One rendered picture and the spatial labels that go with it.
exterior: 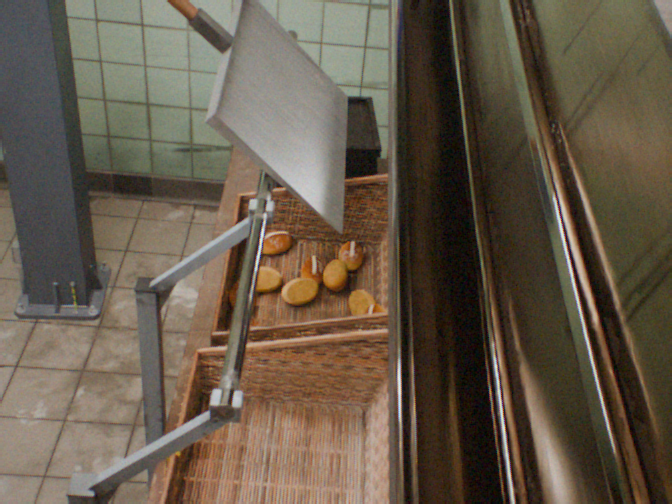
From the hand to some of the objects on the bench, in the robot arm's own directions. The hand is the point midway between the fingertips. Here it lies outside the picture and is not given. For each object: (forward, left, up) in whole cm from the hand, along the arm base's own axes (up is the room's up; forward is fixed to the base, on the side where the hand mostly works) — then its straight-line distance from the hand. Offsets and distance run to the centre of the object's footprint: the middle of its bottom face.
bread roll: (-15, +107, -137) cm, 174 cm away
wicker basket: (+64, +92, -138) cm, 178 cm away
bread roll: (-1, +84, -137) cm, 161 cm away
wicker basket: (+4, +98, -138) cm, 169 cm away
